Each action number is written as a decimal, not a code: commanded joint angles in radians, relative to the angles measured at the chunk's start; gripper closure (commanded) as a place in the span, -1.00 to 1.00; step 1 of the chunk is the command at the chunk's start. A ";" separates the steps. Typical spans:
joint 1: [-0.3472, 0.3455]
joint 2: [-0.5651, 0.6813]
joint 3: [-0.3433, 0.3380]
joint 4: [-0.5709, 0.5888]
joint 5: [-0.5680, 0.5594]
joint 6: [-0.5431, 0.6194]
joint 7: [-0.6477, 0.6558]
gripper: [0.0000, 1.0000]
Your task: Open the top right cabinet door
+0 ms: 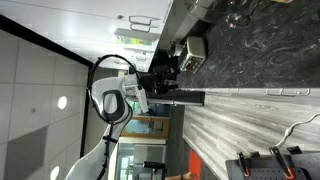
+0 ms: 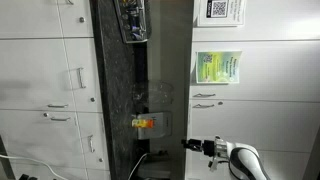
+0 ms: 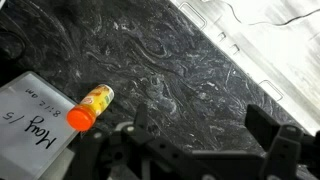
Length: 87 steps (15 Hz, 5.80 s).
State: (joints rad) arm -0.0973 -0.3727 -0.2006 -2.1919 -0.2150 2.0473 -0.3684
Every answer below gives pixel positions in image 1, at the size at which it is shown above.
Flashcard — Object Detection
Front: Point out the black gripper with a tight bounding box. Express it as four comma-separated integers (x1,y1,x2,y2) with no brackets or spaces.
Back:
140,65,178,94

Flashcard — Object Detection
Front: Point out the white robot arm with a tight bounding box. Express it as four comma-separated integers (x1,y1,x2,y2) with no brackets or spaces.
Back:
65,54,148,180

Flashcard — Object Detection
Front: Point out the green poster on cabinet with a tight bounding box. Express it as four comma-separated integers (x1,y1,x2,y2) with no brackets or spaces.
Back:
114,35,158,46

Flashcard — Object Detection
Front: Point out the left orange black clamp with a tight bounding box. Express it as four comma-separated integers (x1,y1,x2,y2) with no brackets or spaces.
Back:
237,152,251,177

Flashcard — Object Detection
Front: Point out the orange black clamp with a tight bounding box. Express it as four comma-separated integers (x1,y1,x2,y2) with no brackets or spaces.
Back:
237,152,251,177
269,146,296,180

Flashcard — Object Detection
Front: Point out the right orange black clamp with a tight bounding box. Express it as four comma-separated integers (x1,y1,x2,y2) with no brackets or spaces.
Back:
269,146,296,180

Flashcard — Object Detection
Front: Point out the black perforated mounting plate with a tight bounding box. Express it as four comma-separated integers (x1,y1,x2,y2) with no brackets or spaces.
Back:
225,153,320,180

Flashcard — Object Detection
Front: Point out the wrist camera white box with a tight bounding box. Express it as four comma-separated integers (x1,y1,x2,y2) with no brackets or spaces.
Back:
135,86,148,113

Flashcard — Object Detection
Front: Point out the metal adjacent door handle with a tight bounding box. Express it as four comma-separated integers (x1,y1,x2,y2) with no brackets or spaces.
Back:
130,24,159,33

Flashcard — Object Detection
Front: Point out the white cable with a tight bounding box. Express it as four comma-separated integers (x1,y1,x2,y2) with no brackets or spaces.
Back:
275,113,320,148

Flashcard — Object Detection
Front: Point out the lower cabinet metal handle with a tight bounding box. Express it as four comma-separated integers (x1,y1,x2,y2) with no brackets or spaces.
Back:
266,88,310,97

